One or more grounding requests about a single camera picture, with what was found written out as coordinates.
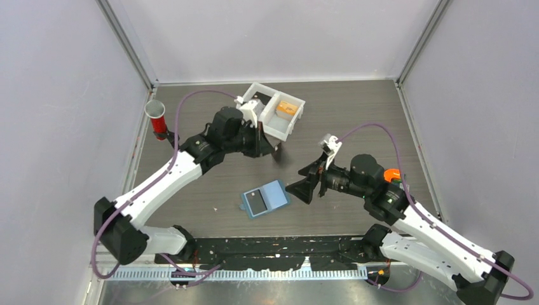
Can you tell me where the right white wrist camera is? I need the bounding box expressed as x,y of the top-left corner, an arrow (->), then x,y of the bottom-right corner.
319,133 -> 342,170

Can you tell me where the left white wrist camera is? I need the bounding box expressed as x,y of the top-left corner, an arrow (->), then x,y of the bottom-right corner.
234,96 -> 266,128

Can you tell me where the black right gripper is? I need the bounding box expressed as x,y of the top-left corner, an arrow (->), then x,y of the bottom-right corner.
285,151 -> 369,205

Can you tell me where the orange toy brick arch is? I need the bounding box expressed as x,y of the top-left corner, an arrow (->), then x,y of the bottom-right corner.
383,168 -> 402,183

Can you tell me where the blue leather card holder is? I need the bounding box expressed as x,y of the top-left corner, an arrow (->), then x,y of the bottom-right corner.
239,180 -> 291,219

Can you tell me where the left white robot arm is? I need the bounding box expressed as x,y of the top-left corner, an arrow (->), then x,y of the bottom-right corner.
94,107 -> 277,265

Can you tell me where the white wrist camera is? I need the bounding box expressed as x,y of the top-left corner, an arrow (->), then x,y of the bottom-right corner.
234,96 -> 266,128
319,133 -> 342,170

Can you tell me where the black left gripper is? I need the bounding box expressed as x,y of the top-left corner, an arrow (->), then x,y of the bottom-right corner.
222,120 -> 273,158

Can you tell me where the orange card box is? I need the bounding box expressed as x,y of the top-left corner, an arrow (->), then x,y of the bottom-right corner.
275,100 -> 299,121

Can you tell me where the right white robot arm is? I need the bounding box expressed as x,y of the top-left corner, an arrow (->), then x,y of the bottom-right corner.
285,154 -> 515,304

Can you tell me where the white divided plastic bin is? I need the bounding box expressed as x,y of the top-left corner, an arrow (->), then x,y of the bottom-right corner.
235,82 -> 305,142

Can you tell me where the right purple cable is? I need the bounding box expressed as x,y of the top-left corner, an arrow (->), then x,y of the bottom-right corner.
334,123 -> 535,301

